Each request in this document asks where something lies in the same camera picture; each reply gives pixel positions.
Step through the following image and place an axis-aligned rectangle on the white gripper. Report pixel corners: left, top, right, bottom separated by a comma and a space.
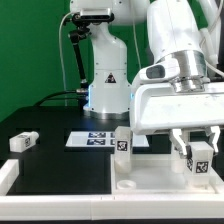
130, 61, 224, 157

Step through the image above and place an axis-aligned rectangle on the white square tabletop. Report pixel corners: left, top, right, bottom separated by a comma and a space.
111, 154, 224, 195

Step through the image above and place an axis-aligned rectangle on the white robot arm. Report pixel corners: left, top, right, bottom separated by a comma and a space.
70, 0, 224, 157

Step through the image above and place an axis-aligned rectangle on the white sheet with fiducial tags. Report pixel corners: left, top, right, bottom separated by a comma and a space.
65, 131, 150, 148

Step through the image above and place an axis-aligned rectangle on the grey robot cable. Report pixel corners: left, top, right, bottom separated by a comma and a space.
131, 0, 224, 78

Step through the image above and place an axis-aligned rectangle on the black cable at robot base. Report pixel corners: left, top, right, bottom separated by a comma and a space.
33, 88, 90, 108

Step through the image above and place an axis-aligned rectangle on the grey camera cable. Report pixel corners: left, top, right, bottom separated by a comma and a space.
58, 13, 74, 107

